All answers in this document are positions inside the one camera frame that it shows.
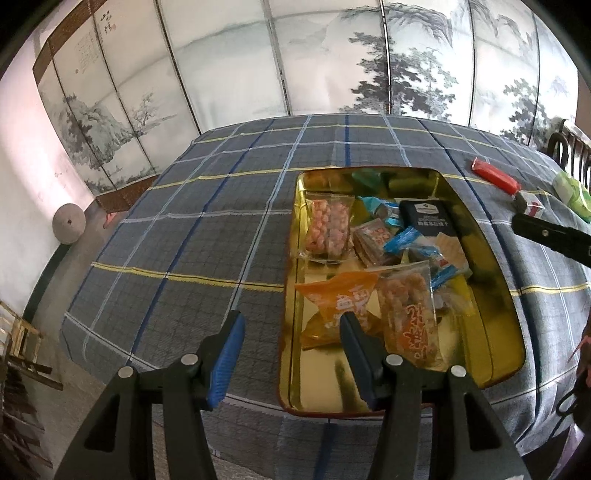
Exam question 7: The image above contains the small clear red-label packet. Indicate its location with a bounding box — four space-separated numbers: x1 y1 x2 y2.
512 190 546 219

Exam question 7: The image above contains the red snack packet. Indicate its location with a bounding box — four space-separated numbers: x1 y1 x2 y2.
471 157 522 195

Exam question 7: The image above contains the blue clear-window plum packet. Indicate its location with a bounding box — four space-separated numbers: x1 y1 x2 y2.
411 244 472 289

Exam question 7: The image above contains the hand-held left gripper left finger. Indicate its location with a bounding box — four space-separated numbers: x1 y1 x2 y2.
53 310 247 480

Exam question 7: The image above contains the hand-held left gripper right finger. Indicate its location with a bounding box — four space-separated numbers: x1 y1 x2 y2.
338 311 532 480

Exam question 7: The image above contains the beige cracker packet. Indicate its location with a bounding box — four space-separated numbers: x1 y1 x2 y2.
434 231 472 273

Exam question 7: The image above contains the round grey stone disc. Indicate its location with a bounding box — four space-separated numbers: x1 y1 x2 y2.
52 203 87 244

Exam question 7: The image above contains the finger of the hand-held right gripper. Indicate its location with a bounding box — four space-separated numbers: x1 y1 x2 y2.
510 213 591 268

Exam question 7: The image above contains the landscape painted folding screen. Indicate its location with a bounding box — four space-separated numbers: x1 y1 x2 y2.
32 0 591 213

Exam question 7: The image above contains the orange snack packet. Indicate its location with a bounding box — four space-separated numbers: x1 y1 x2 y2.
294 270 386 352

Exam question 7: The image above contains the wooden stool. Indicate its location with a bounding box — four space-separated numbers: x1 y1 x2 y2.
0 300 63 393

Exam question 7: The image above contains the clear packet of orange snacks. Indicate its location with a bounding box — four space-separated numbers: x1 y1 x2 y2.
376 261 451 372

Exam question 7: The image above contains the grey checked tablecloth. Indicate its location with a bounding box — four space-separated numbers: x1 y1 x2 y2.
60 113 591 480

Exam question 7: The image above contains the clear packet of pink snacks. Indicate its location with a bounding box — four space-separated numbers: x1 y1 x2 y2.
298 193 355 264

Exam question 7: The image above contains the red tin box gold inside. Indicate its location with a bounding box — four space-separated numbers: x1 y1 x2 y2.
276 167 527 418

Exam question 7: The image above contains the red print clear packet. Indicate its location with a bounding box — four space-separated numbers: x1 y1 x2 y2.
353 217 402 268

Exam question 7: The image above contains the small blue snack packet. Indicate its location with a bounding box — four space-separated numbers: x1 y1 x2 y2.
360 196 404 227

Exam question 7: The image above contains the dark wooden chair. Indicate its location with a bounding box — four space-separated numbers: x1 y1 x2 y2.
547 117 591 185

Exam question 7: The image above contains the green tissue pack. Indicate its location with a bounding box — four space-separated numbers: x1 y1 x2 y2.
551 172 591 224

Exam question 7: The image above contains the light blue plum snack packet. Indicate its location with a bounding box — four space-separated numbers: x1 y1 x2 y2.
383 226 430 254

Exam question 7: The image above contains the black snack packet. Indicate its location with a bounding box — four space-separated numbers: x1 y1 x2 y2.
398 199 455 238

